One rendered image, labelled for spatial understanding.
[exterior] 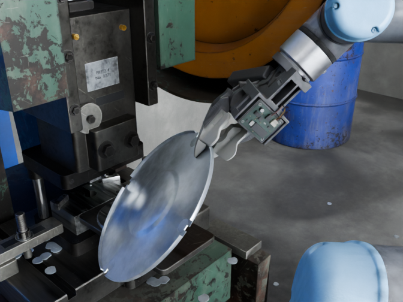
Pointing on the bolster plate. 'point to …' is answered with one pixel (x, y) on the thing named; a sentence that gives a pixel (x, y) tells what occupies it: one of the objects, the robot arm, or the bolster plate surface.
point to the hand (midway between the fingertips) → (201, 150)
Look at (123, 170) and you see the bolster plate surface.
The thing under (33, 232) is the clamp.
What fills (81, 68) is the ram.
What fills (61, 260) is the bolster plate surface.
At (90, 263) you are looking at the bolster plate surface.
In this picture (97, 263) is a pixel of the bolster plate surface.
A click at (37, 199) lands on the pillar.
